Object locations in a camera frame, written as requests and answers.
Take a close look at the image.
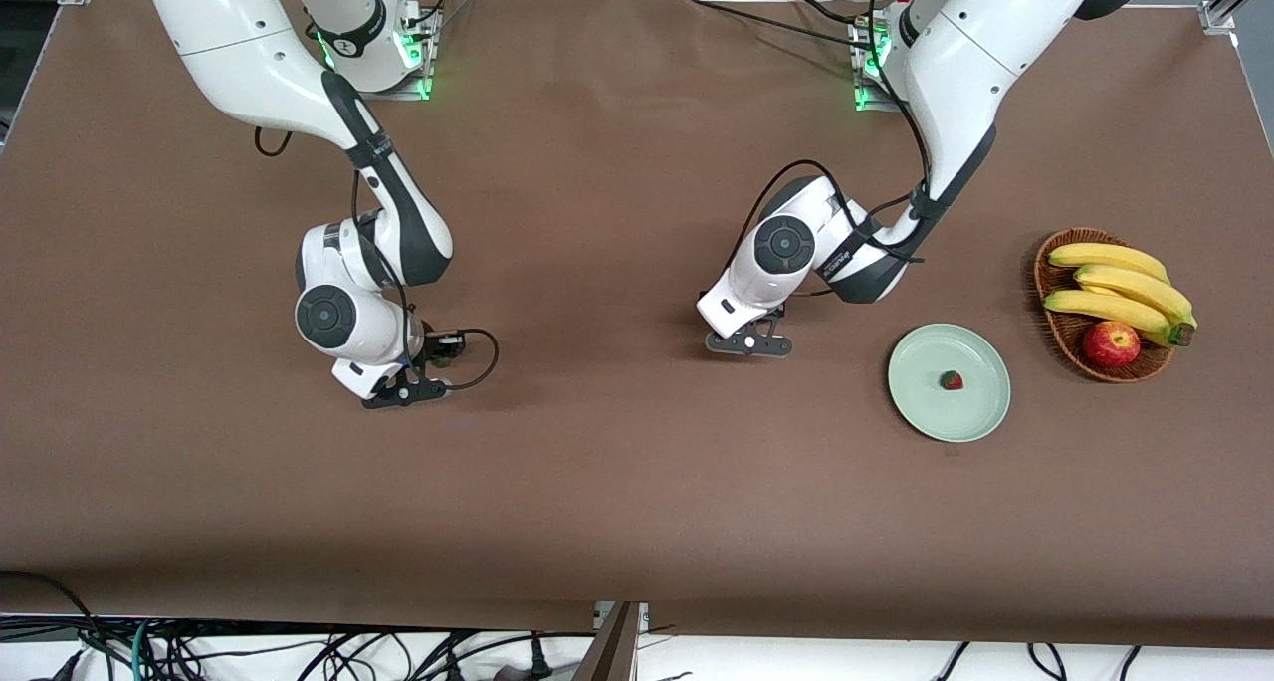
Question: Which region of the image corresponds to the paper table cover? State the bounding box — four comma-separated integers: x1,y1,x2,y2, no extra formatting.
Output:
0,0,1274,652

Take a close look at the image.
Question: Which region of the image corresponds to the long black table cable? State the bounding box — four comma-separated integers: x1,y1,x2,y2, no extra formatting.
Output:
680,0,877,53

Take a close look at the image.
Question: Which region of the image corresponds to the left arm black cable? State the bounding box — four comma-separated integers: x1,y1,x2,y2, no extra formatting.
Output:
744,0,934,296

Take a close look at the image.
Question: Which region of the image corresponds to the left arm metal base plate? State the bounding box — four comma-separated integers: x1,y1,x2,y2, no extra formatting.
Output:
851,14,905,114

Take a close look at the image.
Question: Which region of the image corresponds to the pale green round plate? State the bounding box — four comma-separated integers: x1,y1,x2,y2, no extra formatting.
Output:
887,323,1012,444

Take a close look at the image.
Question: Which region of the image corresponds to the brown wicker basket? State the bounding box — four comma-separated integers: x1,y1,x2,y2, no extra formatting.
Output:
1033,227,1177,383

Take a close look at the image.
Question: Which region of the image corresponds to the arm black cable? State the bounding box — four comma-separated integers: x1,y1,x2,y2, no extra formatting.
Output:
252,123,501,393
744,0,934,296

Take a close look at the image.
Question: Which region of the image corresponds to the yellow banana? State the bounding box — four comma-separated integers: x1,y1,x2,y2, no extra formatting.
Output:
1047,243,1171,286
1073,265,1198,330
1042,290,1195,349

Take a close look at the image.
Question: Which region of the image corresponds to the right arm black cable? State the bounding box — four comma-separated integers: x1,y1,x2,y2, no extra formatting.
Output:
252,123,501,393

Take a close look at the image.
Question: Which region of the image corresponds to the red apple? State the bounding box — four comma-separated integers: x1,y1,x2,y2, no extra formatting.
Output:
1083,321,1142,369

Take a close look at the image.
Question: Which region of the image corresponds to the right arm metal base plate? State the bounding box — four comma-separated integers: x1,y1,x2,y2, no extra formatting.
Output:
363,4,436,102

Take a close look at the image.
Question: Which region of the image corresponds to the short black table cable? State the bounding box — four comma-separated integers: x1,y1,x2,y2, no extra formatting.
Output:
789,0,862,25

